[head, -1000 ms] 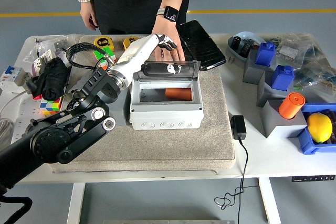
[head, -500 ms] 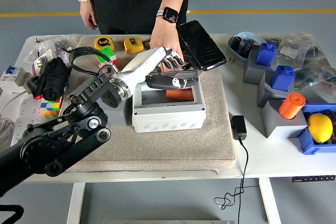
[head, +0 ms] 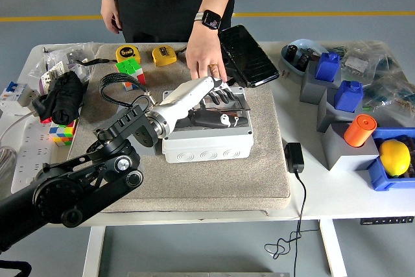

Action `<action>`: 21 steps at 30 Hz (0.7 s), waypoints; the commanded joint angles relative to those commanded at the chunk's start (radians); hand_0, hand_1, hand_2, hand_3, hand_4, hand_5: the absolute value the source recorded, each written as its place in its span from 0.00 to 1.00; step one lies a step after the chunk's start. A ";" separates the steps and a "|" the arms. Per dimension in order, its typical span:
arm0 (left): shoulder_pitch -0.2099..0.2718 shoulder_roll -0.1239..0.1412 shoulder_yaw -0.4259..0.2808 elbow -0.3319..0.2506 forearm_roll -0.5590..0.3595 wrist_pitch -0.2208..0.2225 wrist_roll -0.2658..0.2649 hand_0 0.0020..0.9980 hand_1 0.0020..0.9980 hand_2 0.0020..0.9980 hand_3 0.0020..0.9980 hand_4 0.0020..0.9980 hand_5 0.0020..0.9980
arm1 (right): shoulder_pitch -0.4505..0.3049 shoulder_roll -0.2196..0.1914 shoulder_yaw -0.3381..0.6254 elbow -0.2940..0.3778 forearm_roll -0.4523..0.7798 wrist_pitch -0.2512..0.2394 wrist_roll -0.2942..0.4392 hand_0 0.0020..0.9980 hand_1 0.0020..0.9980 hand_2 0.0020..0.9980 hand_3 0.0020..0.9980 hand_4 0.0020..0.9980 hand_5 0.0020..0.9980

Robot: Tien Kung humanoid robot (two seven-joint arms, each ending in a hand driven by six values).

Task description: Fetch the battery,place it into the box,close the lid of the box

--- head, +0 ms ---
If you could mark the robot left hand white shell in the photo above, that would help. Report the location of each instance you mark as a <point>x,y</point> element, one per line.
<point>188,97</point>

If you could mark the person's left hand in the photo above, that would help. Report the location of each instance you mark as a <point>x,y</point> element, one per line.
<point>206,50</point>

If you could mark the person's right hand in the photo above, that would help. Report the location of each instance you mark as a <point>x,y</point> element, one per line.
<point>111,14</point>

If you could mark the white junction box clear lid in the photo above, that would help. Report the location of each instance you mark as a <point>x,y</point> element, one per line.
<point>207,153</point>

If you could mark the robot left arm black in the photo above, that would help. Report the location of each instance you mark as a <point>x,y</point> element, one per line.
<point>81,179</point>

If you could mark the orange cylinder battery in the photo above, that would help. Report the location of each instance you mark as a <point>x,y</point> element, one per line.
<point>360,131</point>

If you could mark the smart watch striped band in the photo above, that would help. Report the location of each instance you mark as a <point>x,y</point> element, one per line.
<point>210,19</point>

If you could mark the yellow tape measure 5m label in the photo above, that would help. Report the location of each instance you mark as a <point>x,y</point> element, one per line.
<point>127,52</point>

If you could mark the yellow tape measure black clip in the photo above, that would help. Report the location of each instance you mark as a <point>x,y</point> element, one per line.
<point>164,56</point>

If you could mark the black zip case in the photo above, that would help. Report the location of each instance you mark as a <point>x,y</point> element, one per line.
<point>253,59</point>

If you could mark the large colourful puzzle cube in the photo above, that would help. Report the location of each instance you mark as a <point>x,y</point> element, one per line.
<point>128,66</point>

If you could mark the grey block with round hole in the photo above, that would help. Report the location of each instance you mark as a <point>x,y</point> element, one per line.
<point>343,158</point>
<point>157,147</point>

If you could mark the clear bags of metal parts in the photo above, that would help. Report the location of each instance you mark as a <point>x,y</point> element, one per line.
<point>58,53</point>

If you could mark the white labelled packet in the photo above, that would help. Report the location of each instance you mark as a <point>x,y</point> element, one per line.
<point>56,69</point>

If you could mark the small metal pins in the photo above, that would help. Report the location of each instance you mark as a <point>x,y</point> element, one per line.
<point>286,73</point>

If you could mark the plain black capacitor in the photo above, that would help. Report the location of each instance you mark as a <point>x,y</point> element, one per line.
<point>291,52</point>

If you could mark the grey-brown table mat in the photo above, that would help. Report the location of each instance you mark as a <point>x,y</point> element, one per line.
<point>227,183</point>

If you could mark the black cloth bundle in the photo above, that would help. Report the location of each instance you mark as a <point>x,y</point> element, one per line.
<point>61,98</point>

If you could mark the black relay component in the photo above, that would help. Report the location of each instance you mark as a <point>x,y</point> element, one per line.
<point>304,59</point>

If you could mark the light blue bowl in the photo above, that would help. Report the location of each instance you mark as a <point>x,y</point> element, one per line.
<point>304,43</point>

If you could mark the grey block with square hole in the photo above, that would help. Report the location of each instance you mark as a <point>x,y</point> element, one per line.
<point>309,90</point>
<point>327,118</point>

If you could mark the white socket module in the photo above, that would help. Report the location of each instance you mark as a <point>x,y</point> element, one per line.
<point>31,97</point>

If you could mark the black power adapter plug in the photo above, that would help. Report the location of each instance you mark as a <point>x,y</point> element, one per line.
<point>294,157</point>

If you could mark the blue square peg block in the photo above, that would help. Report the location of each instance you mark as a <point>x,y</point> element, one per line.
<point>327,67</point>
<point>348,97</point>

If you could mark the small colourful puzzle cube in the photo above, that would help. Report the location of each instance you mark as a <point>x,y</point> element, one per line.
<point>63,134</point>

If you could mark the white power strip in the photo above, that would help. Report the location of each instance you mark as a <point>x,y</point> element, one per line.
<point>32,150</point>

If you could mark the white table leg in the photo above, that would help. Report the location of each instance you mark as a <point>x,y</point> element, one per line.
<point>334,251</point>
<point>94,251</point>

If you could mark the clear bags of electronic parts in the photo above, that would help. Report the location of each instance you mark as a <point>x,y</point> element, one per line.
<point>386,72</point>

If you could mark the blue plastic bin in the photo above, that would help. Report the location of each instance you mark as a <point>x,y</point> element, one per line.
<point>379,176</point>

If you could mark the yellow lemon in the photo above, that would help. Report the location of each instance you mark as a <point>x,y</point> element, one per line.
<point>395,158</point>

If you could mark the black table control panel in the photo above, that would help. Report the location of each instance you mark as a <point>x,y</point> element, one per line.
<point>386,221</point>

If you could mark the white circuit breaker blue switch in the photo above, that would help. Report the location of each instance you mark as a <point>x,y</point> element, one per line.
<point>13,93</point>

